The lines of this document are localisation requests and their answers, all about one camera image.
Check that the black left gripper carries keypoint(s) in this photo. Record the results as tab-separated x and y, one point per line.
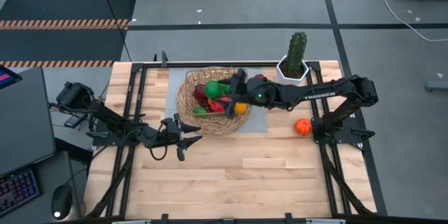
169	134

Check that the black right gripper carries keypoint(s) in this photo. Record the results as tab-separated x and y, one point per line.
255	92

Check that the orange bell pepper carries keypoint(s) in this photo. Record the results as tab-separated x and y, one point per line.
241	108

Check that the green toy avocado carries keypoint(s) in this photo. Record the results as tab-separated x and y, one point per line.
213	90

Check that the bright red toy apple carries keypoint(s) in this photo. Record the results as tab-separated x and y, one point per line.
215	106

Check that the small green lime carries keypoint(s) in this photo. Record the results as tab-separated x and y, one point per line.
200	110

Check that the dark red toy apple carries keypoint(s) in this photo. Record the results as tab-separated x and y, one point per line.
260	76
199	92

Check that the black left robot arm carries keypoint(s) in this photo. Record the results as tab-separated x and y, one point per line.
108	120

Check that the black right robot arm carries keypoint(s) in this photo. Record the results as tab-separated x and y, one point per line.
315	94

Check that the wicker basket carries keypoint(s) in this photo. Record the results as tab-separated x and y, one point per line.
217	127

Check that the grey mesh mat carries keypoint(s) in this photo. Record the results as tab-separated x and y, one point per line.
259	122

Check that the white hexagonal plant pot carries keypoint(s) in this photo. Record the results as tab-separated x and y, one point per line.
279	71

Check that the green cactus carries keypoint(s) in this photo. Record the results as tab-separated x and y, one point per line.
297	52

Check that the bumpy toy orange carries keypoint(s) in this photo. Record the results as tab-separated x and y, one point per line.
303	126

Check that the black power brick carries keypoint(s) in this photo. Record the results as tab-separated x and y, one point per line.
74	120

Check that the black computer mouse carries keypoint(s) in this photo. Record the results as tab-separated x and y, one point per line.
61	199

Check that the dark grey side desk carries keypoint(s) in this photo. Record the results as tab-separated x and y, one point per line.
45	168

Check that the black hazard-striped floor mat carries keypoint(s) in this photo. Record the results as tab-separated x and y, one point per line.
63	42

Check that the dark grey monitor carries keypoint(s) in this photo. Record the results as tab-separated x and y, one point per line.
24	122

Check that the backlit keyboard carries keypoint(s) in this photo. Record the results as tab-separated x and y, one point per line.
17	190

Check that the tilted display screen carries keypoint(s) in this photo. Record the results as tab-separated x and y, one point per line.
7	77

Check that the grey desk foot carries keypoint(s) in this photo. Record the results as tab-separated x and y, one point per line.
437	87

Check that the black aluminium table frame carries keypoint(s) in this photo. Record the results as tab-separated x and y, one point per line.
227	64

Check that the black clamp bracket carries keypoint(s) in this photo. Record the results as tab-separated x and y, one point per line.
164	57
164	218
289	218

